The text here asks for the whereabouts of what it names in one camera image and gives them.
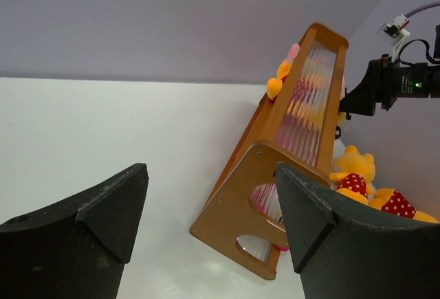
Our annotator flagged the yellow bear plush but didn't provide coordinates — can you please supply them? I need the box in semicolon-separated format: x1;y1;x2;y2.
368;188;439;223
329;145;376;205
266;60;292;100

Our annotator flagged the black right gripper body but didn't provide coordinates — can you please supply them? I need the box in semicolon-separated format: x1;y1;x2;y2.
380;62;430;110

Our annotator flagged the wooden toy shelf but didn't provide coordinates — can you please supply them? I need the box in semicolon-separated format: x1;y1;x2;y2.
190;23;349;280

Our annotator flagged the pink plush with wheels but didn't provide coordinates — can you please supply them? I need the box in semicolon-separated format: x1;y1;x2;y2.
283;43;347;98

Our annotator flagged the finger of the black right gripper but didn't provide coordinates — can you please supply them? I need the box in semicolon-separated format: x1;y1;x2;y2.
339;59;382;116

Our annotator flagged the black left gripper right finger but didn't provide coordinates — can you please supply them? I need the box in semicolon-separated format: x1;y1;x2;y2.
275;163;439;298

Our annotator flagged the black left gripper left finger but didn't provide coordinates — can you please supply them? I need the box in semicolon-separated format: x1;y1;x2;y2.
1;163;149;298

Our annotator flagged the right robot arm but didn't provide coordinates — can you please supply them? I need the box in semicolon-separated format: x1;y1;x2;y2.
339;25;439;116

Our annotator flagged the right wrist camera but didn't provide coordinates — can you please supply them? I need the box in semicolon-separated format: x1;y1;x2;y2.
377;14;410;62

